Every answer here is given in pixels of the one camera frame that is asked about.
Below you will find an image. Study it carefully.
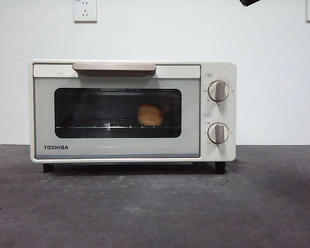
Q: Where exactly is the golden bread loaf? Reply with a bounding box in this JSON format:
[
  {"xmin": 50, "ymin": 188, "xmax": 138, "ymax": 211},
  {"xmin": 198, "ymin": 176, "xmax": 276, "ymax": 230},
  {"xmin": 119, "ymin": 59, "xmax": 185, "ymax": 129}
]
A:
[{"xmin": 136, "ymin": 103, "xmax": 166, "ymax": 127}]

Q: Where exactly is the glass oven door with handle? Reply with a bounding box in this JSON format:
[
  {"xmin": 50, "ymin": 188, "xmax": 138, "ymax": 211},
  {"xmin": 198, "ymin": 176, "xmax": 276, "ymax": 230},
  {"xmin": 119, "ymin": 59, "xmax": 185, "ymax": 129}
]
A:
[{"xmin": 33, "ymin": 63, "xmax": 201, "ymax": 159}]

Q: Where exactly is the cream oven control knob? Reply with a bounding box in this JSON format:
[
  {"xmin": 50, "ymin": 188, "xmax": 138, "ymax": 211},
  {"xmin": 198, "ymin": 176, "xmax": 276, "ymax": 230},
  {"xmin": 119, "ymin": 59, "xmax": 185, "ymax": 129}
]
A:
[
  {"xmin": 207, "ymin": 122, "xmax": 229, "ymax": 144},
  {"xmin": 208, "ymin": 80, "xmax": 230, "ymax": 102}
]

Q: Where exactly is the cream Toshiba toaster oven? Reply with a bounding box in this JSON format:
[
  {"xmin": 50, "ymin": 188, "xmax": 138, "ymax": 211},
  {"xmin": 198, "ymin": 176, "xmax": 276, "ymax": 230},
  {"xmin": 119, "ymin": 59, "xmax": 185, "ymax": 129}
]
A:
[{"xmin": 28, "ymin": 59, "xmax": 237, "ymax": 174}]

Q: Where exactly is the metal wire oven rack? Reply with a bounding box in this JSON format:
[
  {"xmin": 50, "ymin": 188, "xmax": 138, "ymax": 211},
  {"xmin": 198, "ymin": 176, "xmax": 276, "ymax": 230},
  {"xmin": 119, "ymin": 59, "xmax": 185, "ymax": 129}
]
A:
[{"xmin": 55, "ymin": 125, "xmax": 175, "ymax": 129}]

